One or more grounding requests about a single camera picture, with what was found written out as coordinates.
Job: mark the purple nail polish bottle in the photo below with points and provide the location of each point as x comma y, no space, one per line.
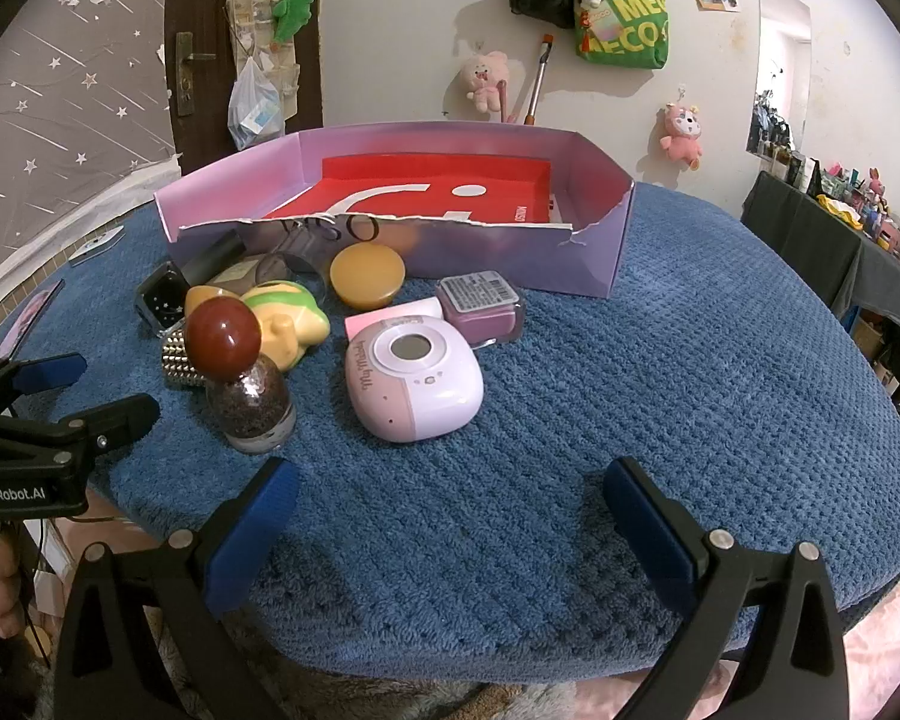
487,315

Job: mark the green plush toy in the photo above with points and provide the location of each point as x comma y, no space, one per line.
292,7

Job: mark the red-capped glitter bottle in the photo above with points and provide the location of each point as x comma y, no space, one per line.
251,405

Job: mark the white card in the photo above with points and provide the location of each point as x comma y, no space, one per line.
94,244

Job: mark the green yellow toy figurine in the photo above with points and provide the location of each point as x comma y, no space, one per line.
285,322

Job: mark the pink card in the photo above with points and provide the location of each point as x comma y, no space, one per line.
34,311

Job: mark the pink mini printer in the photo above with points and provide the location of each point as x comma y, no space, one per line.
420,397

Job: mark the green tote bag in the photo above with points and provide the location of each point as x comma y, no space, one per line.
634,30

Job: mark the pink pig plush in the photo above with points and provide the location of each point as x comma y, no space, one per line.
486,79

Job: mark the pink stick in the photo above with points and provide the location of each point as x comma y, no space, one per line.
505,105

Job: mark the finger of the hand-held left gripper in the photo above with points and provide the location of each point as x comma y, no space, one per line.
52,375
109,420

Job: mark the wall mirror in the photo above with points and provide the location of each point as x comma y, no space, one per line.
784,52

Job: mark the purple cardboard box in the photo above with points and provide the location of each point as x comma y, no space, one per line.
495,255

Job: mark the black cylinder tube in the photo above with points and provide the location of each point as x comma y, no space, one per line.
214,255

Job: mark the clear plastic cup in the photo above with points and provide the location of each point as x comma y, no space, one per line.
300,277

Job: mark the clear plastic bag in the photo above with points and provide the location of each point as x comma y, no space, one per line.
253,109

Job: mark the silver orange mop stick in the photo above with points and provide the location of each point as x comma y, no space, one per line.
538,82

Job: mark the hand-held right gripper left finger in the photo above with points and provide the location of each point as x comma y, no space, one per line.
255,525

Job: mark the black cube bottle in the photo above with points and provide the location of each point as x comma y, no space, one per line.
157,300

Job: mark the black-clothed side table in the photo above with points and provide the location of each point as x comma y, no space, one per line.
810,247

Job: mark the pink bedsheet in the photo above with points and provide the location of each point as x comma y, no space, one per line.
892,615

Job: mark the grey square case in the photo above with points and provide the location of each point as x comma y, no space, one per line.
244,270

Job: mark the clutter of toiletries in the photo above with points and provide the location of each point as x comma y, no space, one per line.
847,191

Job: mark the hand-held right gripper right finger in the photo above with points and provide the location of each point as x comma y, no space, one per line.
645,532

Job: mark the blue knitted blanket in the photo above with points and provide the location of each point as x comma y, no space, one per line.
570,427

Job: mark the pink bear plush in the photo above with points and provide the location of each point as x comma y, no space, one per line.
682,133

